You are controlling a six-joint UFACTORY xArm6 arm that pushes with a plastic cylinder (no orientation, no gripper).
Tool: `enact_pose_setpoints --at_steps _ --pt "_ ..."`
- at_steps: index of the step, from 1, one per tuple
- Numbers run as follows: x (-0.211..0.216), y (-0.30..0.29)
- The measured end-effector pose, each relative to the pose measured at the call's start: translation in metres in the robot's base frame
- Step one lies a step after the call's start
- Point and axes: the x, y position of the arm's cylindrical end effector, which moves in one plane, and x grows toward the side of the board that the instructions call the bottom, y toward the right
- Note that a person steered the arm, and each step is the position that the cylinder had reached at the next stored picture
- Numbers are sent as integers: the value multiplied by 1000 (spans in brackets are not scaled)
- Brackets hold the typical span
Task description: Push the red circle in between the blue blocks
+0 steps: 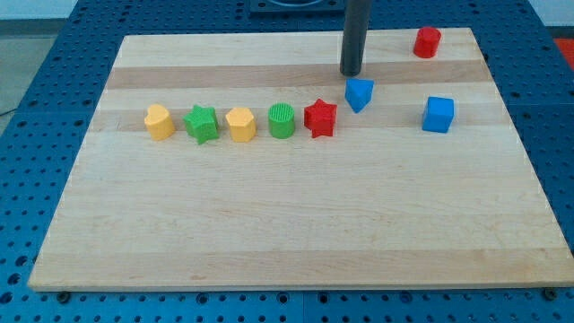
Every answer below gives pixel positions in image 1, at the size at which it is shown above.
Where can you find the green cylinder block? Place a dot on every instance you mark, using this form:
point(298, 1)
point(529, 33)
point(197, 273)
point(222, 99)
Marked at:
point(281, 120)

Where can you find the red star block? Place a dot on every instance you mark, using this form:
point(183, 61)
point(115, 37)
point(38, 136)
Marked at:
point(320, 118)

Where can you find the yellow hexagon block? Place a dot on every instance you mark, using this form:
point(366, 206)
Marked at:
point(242, 124)

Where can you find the light wooden board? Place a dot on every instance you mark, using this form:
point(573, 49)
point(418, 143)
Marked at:
point(380, 204)

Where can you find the green star block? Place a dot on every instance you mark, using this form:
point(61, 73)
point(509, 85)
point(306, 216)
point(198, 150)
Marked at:
point(202, 124)

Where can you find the blue triangle block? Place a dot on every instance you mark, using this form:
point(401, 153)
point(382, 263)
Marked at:
point(358, 93)

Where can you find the yellow heart block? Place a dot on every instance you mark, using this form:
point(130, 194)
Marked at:
point(159, 123)

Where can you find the blue cube block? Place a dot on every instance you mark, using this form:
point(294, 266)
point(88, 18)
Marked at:
point(438, 114)

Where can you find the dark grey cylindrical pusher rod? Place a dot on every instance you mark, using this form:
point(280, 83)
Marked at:
point(356, 23)

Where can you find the red cylinder block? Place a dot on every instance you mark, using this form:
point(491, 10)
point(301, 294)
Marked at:
point(427, 42)

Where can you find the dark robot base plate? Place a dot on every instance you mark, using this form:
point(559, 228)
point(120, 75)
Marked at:
point(297, 8)

